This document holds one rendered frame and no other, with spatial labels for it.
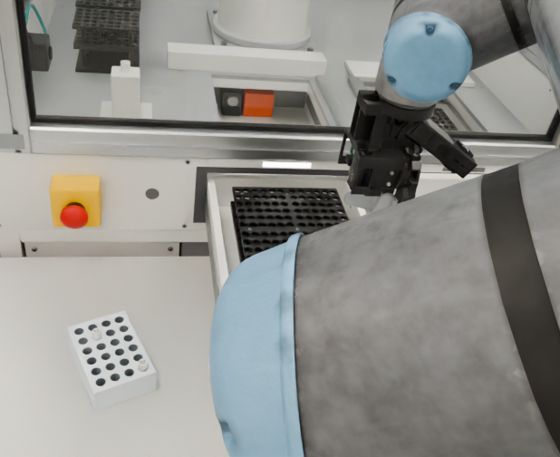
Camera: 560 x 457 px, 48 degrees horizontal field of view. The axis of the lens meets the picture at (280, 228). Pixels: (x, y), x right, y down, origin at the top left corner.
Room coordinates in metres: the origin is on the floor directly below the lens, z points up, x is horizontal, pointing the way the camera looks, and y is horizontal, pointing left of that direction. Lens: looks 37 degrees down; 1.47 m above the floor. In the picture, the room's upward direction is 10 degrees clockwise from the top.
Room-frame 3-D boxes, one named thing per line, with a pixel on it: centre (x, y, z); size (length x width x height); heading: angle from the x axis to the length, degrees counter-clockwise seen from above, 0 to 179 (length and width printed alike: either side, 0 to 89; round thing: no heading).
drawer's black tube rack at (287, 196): (0.76, -0.03, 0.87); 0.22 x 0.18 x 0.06; 15
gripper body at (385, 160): (0.67, -0.11, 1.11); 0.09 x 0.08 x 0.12; 105
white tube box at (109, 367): (0.56, 0.20, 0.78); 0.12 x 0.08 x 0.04; 36
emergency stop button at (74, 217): (0.73, 0.31, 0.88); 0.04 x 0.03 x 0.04; 105
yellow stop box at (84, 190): (0.76, 0.32, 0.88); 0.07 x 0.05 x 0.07; 105
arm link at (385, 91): (0.67, -0.12, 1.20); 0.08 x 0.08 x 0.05
